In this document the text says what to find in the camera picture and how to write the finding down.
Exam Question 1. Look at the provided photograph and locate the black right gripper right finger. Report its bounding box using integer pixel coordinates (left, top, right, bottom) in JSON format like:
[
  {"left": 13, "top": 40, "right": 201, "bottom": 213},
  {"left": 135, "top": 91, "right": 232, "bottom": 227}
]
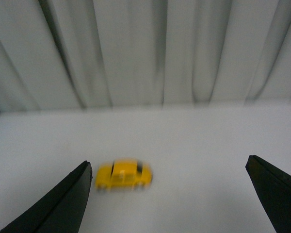
[{"left": 245, "top": 155, "right": 291, "bottom": 233}]

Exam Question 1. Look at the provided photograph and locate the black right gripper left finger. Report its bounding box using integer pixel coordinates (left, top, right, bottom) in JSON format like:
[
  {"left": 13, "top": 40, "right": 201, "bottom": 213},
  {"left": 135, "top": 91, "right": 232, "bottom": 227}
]
[{"left": 0, "top": 161, "right": 92, "bottom": 233}]

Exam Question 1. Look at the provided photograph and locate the yellow beetle toy car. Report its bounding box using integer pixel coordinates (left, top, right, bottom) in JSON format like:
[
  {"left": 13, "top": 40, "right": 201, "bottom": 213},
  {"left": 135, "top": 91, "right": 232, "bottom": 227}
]
[{"left": 95, "top": 158, "right": 153, "bottom": 191}]

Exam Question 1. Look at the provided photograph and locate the white pleated curtain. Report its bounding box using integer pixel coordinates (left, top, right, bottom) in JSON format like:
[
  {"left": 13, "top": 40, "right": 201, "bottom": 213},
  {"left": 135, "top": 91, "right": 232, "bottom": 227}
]
[{"left": 0, "top": 0, "right": 291, "bottom": 112}]

